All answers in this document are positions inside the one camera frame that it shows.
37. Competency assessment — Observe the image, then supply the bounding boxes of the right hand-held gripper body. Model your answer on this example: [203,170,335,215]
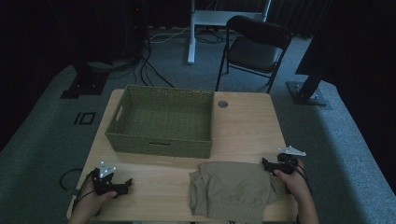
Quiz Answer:
[271,145,307,177]

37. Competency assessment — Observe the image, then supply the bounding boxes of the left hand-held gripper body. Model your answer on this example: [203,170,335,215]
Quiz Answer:
[92,161,121,197]

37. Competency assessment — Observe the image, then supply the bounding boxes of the khaki pants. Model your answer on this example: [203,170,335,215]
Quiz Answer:
[188,161,287,224]

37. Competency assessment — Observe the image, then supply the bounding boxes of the green woven basket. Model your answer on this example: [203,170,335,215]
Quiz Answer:
[105,84,216,160]

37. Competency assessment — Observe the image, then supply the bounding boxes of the person's left hand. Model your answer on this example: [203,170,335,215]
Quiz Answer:
[72,178,119,218]

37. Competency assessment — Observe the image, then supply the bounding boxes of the person's right hand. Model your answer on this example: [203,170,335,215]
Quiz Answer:
[274,158,313,204]

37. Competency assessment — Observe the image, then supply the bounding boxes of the black slanted stand with base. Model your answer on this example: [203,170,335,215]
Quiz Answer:
[286,0,331,107]

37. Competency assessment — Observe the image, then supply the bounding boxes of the black folding chair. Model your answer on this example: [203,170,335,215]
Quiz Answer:
[215,15,293,94]

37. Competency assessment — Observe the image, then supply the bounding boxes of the dark curtain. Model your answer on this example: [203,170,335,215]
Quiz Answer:
[267,0,331,38]

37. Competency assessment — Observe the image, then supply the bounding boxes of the right hand-held gripper cable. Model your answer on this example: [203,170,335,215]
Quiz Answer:
[292,157,313,197]

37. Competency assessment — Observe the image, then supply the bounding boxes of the black floor cable loop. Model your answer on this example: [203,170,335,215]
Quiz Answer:
[58,167,84,191]

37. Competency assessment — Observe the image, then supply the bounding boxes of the black stand with base plate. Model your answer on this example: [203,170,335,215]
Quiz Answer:
[60,60,110,100]

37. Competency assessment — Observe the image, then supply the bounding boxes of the black floor cable bundle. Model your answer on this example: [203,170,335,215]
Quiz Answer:
[133,43,176,89]

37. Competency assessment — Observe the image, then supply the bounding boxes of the white floor cable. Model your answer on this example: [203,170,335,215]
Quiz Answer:
[148,27,191,44]

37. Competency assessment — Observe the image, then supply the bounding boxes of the white desk frame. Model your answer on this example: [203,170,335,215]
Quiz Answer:
[187,0,273,65]

